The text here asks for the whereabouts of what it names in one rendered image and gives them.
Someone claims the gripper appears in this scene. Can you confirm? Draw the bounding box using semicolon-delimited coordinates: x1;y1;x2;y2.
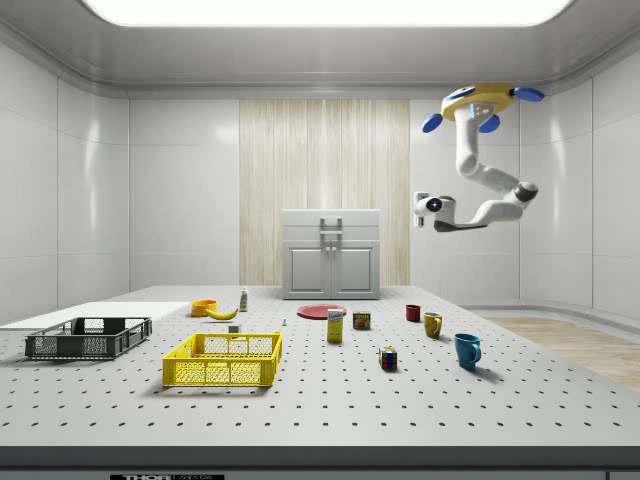
412;191;430;230

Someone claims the yellow basket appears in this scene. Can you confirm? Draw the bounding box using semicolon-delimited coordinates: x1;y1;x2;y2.
162;332;284;388

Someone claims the blue mug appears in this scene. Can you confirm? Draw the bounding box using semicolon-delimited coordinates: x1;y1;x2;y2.
453;333;483;372

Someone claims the dark grey basket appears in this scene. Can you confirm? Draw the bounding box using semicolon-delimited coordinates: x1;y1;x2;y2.
24;316;154;362

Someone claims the yellow and white box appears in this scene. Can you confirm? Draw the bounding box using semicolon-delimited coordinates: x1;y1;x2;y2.
327;308;347;344

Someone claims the white cabinet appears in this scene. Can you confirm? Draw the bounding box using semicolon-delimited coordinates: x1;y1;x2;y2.
281;208;382;301

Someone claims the red plate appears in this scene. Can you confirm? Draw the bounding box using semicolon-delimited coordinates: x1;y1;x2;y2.
296;303;347;322

